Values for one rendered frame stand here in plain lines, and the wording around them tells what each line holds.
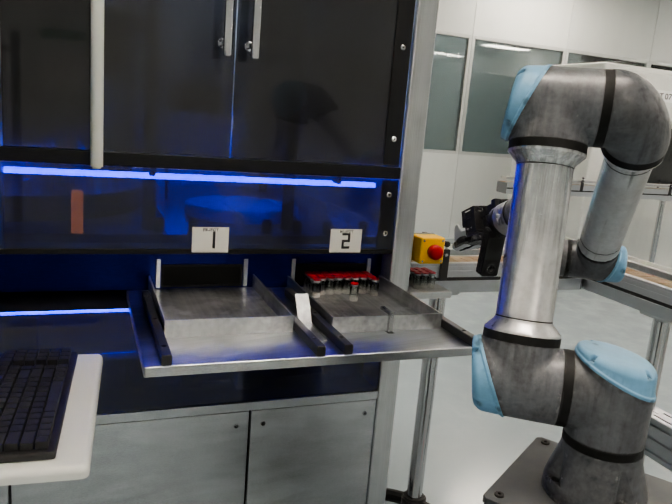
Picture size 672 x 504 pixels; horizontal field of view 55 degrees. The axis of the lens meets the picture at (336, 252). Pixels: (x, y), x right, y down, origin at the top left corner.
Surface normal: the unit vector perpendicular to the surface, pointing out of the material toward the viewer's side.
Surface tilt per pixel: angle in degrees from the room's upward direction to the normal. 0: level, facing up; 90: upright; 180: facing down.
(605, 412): 92
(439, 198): 90
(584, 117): 104
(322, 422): 90
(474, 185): 90
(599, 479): 72
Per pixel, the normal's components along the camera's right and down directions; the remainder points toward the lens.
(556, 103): -0.24, -0.02
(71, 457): 0.08, -0.97
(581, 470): -0.62, -0.20
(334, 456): 0.36, 0.22
